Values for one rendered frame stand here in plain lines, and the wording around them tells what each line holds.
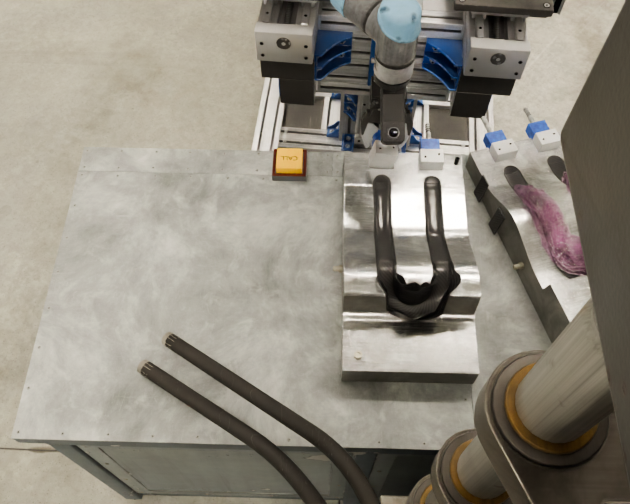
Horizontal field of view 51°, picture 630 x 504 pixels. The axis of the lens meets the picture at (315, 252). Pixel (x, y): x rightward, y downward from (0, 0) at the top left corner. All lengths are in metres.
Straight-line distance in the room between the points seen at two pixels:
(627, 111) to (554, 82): 2.76
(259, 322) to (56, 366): 0.41
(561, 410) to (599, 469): 0.09
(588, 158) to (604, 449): 0.32
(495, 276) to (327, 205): 0.40
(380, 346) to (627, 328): 1.05
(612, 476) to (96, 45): 2.87
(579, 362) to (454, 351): 0.89
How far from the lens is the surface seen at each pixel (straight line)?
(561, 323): 1.38
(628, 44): 0.29
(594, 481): 0.58
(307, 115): 2.47
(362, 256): 1.32
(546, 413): 0.52
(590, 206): 0.31
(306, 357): 1.35
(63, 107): 2.97
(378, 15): 1.23
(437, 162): 1.47
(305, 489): 1.19
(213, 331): 1.39
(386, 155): 1.44
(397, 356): 1.30
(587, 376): 0.45
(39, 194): 2.72
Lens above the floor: 2.07
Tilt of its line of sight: 60 degrees down
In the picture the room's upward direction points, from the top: straight up
